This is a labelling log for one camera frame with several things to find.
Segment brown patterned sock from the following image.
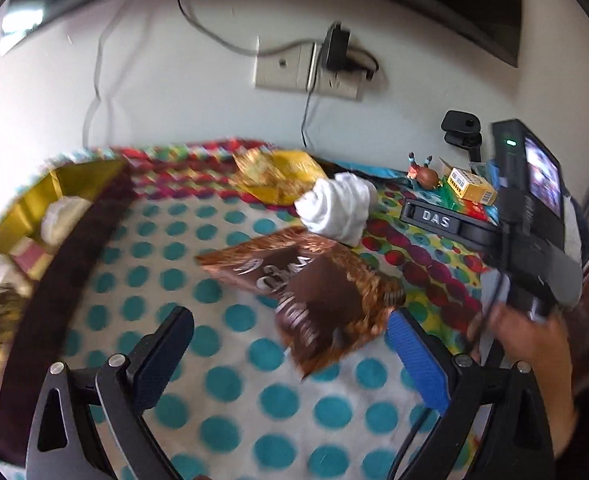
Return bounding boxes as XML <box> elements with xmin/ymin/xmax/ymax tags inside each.
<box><xmin>0</xmin><ymin>286</ymin><xmax>26</xmax><ymax>334</ymax></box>

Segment white sock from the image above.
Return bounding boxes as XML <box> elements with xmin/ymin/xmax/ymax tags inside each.
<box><xmin>294</xmin><ymin>172</ymin><xmax>378</xmax><ymax>247</ymax></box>

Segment brown oat snack bag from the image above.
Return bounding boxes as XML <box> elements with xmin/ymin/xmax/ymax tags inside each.
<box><xmin>196</xmin><ymin>226</ymin><xmax>406</xmax><ymax>377</ymax></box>

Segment clear plastic bag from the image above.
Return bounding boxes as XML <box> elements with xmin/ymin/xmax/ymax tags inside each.
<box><xmin>40</xmin><ymin>196</ymin><xmax>93</xmax><ymax>247</ymax></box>

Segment yellow cracker snack bag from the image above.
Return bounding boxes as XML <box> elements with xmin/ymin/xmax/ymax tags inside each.
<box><xmin>232</xmin><ymin>148</ymin><xmax>327</xmax><ymax>206</ymax></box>

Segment dark red small box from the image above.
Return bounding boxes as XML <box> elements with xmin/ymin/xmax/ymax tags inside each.
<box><xmin>10</xmin><ymin>236</ymin><xmax>52</xmax><ymax>281</ymax></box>

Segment person right hand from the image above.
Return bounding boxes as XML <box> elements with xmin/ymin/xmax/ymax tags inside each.
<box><xmin>487</xmin><ymin>304</ymin><xmax>577</xmax><ymax>457</ymax></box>

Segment small yellow white carton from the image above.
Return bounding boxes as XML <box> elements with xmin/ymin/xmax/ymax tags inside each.
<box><xmin>447</xmin><ymin>168</ymin><xmax>497</xmax><ymax>206</ymax></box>

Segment green red box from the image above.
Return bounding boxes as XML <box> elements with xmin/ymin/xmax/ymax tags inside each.
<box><xmin>439</xmin><ymin>181</ymin><xmax>491</xmax><ymax>222</ymax></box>

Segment gold tin box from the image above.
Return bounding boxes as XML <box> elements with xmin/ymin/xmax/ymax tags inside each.
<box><xmin>0</xmin><ymin>159</ymin><xmax>135</xmax><ymax>467</ymax></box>

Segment black power adapter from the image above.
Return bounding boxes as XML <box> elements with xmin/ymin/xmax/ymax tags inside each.
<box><xmin>319</xmin><ymin>22</ymin><xmax>380</xmax><ymax>80</ymax></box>

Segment black clamp mount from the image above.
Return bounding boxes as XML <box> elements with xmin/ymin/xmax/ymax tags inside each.
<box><xmin>441</xmin><ymin>110</ymin><xmax>483</xmax><ymax>162</ymax></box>

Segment white wall socket plate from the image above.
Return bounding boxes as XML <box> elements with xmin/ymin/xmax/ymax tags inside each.
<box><xmin>253</xmin><ymin>46</ymin><xmax>364</xmax><ymax>101</ymax></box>

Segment thin grey hanging cable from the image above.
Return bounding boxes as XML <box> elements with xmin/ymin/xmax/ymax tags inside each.
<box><xmin>80</xmin><ymin>0</ymin><xmax>136</xmax><ymax>150</ymax></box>

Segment black power cable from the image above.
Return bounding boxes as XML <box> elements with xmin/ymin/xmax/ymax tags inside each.
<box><xmin>175</xmin><ymin>0</ymin><xmax>328</xmax><ymax>58</ymax></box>

